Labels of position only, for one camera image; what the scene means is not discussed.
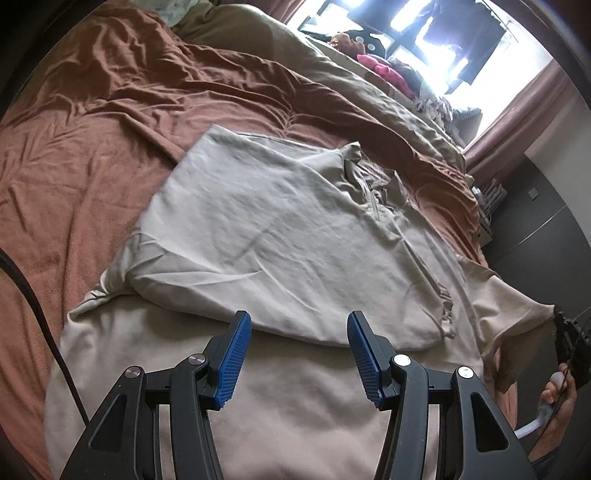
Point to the dark grey wardrobe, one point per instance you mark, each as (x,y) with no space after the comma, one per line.
(535,221)

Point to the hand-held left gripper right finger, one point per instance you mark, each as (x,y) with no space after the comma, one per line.
(367,360)

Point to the stack of books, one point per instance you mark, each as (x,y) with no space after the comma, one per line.
(488,207)

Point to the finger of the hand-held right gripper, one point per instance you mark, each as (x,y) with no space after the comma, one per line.
(562,323)

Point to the beige hooded garment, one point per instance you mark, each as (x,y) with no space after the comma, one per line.
(277,240)

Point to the pale patterned pillow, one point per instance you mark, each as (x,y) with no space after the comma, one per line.
(182,10)

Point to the pinkish brown curtain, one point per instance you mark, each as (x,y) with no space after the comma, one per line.
(517,115)

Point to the black and white patterned cloth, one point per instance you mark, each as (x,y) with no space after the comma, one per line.
(434,108)

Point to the dark hanging garment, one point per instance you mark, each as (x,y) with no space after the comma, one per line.
(461,32)

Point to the person's right hand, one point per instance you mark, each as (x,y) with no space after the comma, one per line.
(561,392)

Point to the red and yellow plush toy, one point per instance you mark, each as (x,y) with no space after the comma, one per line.
(346,42)

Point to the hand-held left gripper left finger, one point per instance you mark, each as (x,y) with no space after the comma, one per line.
(231,360)

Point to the brown bed sheet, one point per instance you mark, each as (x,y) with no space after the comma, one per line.
(92,138)

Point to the pink cloth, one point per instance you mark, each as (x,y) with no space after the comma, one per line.
(388,74)

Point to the olive duvet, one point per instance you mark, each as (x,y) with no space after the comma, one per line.
(351,87)

